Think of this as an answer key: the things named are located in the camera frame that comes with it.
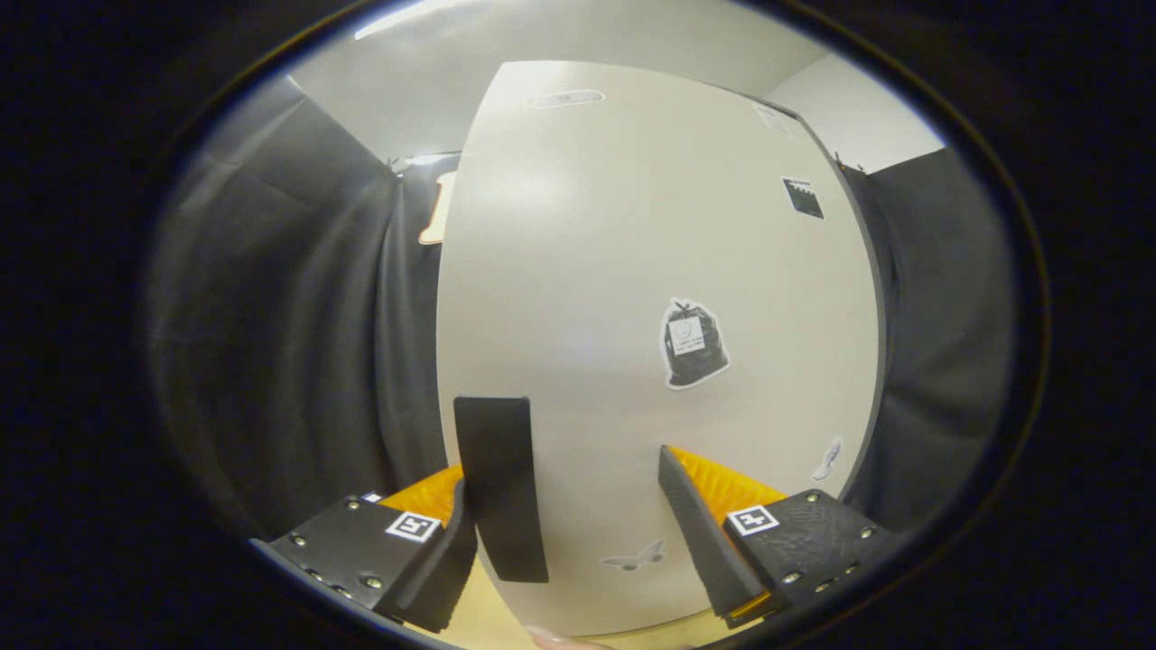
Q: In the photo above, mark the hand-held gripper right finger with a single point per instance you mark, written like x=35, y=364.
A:
x=704, y=551

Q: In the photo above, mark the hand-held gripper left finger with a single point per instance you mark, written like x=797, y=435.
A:
x=442, y=569

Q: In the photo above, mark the white shoe cabinet door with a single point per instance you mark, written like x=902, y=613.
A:
x=587, y=271

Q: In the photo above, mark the black backdrop cloth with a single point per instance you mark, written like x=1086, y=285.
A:
x=298, y=316

